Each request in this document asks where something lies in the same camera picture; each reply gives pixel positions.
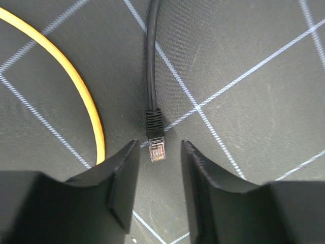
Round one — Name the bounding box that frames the black ethernet cable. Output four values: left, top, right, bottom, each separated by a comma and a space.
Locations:
145, 0, 167, 163

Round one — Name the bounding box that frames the orange ethernet cable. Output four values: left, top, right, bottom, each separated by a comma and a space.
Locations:
0, 7, 106, 166

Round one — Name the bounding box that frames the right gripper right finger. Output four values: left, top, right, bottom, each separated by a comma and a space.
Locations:
181, 140, 324, 243

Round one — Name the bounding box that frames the black grid cutting mat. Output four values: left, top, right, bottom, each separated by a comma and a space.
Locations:
1, 1, 324, 243

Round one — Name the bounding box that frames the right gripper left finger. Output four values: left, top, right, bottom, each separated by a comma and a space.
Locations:
1, 140, 140, 243

